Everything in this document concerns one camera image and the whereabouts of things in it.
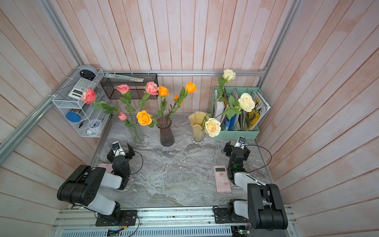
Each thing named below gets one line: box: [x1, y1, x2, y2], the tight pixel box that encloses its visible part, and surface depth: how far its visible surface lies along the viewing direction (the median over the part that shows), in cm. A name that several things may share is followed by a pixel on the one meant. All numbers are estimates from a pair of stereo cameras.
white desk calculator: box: [68, 77, 97, 100], surface depth 79 cm
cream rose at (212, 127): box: [204, 117, 222, 138], surface depth 66 cm
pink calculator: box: [213, 164, 232, 193], surface depth 86 cm
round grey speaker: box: [79, 64, 98, 81], surface depth 83 cm
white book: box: [213, 101, 226, 122], surface depth 92 cm
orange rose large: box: [136, 110, 152, 126], surface depth 71 cm
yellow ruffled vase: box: [188, 111, 210, 145], surface depth 94 cm
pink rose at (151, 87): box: [138, 81, 159, 111], surface depth 76 cm
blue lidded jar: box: [65, 112, 82, 123], surface depth 79 cm
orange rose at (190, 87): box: [167, 80, 198, 119], surface depth 79 cm
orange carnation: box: [167, 94, 185, 119], surface depth 87 cm
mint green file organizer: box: [213, 86, 263, 140], surface depth 92 cm
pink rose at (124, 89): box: [116, 84, 132, 96], surface depth 85 cm
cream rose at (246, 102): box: [237, 92, 256, 113], surface depth 67 cm
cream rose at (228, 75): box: [214, 68, 237, 103], surface depth 83 cm
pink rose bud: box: [118, 112, 128, 121], surface depth 79 cm
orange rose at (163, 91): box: [156, 85, 170, 118], surface depth 85 cm
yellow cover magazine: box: [245, 89, 271, 131], surface depth 98 cm
